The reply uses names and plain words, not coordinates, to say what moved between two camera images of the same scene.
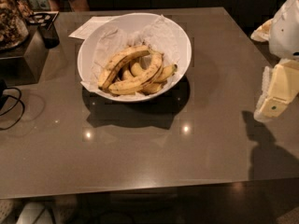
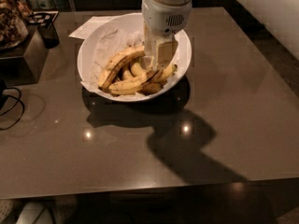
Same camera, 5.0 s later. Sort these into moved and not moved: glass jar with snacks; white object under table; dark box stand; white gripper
Moved: white gripper
Not moved: glass jar with snacks; dark box stand; white object under table
